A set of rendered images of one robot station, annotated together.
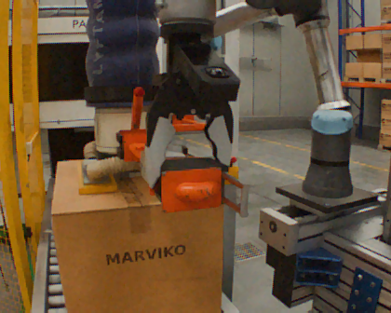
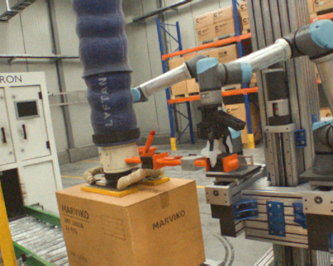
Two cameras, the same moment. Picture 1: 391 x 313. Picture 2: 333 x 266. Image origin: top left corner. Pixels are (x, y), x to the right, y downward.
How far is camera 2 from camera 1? 0.80 m
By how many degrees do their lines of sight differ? 24
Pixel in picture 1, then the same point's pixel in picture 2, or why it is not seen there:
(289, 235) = (228, 194)
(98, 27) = (104, 97)
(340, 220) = (246, 182)
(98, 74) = (110, 126)
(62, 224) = (132, 211)
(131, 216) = (161, 199)
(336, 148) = (236, 145)
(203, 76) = (236, 123)
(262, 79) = not seen: hidden behind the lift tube
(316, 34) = not seen: hidden behind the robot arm
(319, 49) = not seen: hidden behind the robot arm
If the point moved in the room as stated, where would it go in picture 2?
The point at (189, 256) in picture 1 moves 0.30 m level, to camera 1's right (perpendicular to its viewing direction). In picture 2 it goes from (186, 216) to (241, 199)
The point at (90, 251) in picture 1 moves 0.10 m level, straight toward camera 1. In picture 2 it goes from (145, 223) to (162, 228)
